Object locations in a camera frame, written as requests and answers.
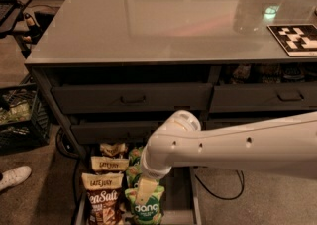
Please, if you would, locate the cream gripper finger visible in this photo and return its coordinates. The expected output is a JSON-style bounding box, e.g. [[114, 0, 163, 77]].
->
[[136, 177, 158, 205]]

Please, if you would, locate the brown sea salt chip bag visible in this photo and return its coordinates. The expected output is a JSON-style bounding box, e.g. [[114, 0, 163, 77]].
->
[[81, 172, 123, 225]]

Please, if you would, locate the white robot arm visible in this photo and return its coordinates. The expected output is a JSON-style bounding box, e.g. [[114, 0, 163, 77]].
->
[[137, 110, 317, 203]]

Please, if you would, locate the green dang chip bag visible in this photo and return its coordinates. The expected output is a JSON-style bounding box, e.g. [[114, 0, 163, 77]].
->
[[129, 147, 143, 166], [126, 165, 142, 188], [125, 185, 165, 225]]

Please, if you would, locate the front green dang chip bag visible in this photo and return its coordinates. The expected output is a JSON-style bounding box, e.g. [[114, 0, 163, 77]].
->
[[125, 185, 165, 225]]

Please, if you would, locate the open bottom left drawer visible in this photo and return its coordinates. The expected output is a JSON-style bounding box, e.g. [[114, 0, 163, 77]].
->
[[74, 148, 201, 225]]

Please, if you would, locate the middle left drawer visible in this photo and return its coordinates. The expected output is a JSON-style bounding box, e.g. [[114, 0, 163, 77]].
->
[[71, 121, 162, 144]]

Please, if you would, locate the top left drawer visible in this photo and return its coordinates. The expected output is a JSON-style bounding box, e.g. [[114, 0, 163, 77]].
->
[[52, 82, 212, 114]]

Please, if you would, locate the grey cabinet counter unit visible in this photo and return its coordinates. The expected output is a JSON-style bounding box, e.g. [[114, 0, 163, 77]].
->
[[26, 0, 317, 156]]

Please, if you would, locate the top right drawer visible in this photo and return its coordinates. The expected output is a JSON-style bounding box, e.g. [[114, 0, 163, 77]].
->
[[210, 82, 317, 113]]

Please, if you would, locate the white sneaker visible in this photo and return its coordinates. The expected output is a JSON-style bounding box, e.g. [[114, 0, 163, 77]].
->
[[0, 166, 32, 191]]

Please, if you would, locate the black plastic crate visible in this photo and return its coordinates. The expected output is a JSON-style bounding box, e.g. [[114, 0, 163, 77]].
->
[[0, 83, 51, 155]]

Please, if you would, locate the black white fiducial marker board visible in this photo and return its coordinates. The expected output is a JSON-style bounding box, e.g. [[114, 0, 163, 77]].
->
[[267, 24, 317, 57]]

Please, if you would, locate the black power cable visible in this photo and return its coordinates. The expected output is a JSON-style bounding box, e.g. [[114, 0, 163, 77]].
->
[[194, 169, 246, 201]]

